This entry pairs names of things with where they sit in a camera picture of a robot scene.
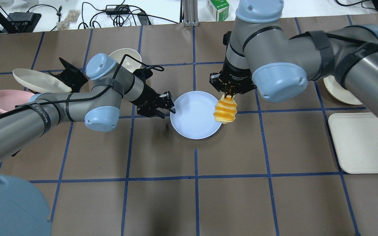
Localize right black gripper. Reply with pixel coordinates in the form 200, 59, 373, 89
209, 67, 257, 99

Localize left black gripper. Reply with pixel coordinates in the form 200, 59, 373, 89
136, 91, 176, 119

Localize yellow croissant bread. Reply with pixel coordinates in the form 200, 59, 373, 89
213, 94, 238, 124

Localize blue plate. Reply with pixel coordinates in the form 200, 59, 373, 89
170, 91, 221, 140

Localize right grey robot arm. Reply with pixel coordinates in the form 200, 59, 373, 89
209, 0, 378, 117

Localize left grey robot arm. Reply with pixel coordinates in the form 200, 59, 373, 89
0, 53, 176, 236

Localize black plate rack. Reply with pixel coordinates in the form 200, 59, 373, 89
49, 57, 88, 93

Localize cream plate with lemon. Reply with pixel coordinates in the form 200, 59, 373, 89
324, 76, 363, 106

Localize cream plate in rack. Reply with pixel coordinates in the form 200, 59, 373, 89
12, 69, 72, 93

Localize pink plate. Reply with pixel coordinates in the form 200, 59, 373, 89
0, 89, 33, 113

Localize white bowl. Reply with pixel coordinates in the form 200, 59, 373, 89
109, 48, 142, 73

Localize green white box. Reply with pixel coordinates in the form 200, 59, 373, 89
206, 0, 230, 21

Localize black power adapter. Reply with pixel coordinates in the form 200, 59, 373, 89
104, 4, 131, 15

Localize cream rectangular tray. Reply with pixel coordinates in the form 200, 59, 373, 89
328, 113, 378, 174

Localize aluminium frame post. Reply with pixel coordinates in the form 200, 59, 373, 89
179, 0, 200, 27

